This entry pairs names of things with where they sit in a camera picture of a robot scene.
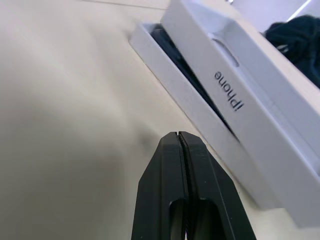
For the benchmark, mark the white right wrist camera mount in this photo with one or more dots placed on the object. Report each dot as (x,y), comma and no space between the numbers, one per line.
(262,11)

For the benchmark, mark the white phone box lid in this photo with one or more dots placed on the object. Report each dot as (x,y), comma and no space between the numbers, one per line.
(262,125)

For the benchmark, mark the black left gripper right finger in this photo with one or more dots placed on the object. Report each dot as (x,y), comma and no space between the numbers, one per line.
(212,190)

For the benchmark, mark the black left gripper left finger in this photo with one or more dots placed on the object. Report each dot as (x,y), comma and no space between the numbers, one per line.
(162,190)

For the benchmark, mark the dark blue smartphone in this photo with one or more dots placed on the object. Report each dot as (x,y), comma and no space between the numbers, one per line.
(180,65)

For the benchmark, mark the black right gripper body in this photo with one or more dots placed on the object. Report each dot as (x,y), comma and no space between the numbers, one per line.
(297,42)

